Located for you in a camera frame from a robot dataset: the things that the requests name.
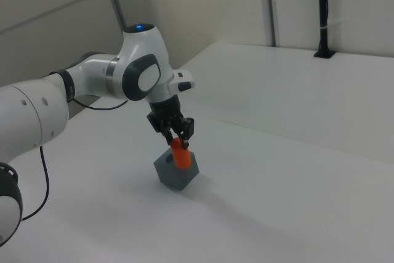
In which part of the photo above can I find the grey block with hole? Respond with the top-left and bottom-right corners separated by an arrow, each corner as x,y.
153,148 -> 200,192

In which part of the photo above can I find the black cable strap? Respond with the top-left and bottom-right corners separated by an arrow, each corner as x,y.
56,68 -> 76,103

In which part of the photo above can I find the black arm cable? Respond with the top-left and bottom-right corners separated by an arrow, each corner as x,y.
21,98 -> 129,222

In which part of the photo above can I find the black pole with base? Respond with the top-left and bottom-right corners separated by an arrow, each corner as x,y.
313,0 -> 336,59

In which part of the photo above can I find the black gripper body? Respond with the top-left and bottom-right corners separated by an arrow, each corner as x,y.
149,96 -> 183,129

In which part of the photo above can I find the orange cylinder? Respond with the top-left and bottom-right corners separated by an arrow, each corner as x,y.
170,138 -> 193,170

